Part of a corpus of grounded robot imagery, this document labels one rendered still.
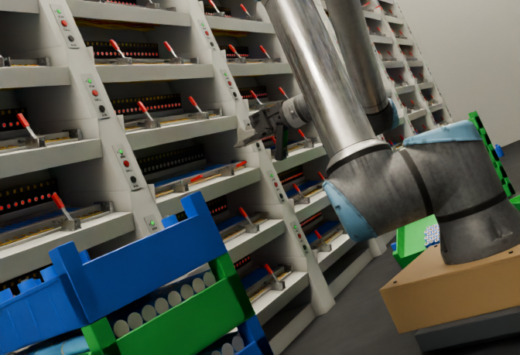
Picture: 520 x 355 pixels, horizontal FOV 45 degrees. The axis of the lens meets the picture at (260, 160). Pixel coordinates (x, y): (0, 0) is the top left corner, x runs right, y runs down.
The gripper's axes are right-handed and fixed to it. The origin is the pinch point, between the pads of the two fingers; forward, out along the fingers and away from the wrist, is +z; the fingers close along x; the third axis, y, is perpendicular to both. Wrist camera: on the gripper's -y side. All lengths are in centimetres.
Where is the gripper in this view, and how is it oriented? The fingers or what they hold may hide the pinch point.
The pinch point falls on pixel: (241, 146)
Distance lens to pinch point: 202.3
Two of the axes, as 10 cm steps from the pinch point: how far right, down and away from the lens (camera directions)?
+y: -4.0, -9.2, 0.5
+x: -4.5, 1.5, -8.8
